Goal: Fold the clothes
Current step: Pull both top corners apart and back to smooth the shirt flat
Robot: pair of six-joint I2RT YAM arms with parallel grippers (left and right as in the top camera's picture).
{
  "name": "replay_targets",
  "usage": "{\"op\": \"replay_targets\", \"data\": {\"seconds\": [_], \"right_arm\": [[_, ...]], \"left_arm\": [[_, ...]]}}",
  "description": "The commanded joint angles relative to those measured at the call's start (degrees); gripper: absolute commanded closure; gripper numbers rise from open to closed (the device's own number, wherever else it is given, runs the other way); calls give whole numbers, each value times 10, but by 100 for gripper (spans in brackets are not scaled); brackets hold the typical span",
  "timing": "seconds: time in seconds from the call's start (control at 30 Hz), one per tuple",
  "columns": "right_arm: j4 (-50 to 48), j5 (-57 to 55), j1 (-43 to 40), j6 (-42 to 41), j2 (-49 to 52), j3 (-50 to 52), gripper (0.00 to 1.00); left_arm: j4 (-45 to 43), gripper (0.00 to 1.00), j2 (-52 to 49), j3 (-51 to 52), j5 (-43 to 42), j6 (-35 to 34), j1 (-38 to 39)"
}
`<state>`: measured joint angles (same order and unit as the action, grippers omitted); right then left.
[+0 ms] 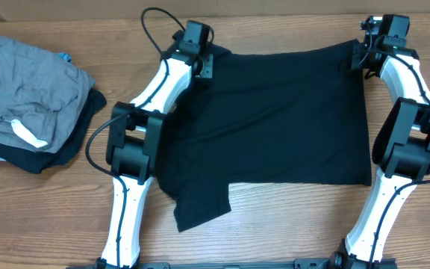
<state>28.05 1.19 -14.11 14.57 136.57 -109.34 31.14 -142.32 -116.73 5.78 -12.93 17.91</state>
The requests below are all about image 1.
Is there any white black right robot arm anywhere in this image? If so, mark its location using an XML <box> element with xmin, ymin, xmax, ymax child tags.
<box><xmin>294</xmin><ymin>34</ymin><xmax>430</xmax><ymax>268</ymax></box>

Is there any grey folded shirt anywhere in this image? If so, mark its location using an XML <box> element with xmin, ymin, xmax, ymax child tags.
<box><xmin>0</xmin><ymin>36</ymin><xmax>95</xmax><ymax>153</ymax></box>

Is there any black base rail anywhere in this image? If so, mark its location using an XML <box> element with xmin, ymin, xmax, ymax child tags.
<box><xmin>68</xmin><ymin>258</ymin><xmax>398</xmax><ymax>269</ymax></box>

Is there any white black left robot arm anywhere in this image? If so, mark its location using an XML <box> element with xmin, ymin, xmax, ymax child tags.
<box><xmin>97</xmin><ymin>42</ymin><xmax>214</xmax><ymax>268</ymax></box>

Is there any black t-shirt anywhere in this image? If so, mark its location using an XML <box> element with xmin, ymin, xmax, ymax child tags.
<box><xmin>156</xmin><ymin>40</ymin><xmax>372</xmax><ymax>232</ymax></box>

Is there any black folded garment in stack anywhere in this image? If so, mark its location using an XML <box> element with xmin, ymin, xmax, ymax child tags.
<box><xmin>0</xmin><ymin>89</ymin><xmax>107</xmax><ymax>174</ymax></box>

